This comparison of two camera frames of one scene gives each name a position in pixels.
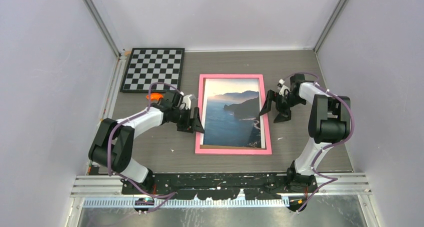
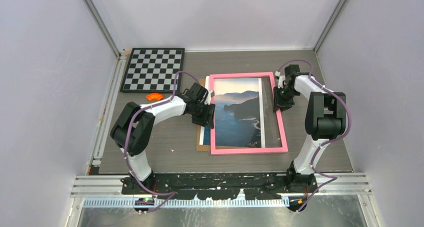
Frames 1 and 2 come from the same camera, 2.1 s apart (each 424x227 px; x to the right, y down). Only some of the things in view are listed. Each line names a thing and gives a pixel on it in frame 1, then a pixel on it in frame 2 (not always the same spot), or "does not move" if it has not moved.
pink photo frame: (267, 151) -> (226, 151)
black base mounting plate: (226, 186) does not move
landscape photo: (230, 113) does not move
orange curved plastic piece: (155, 96) does not move
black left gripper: (191, 125) -> (207, 119)
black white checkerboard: (148, 65) does not move
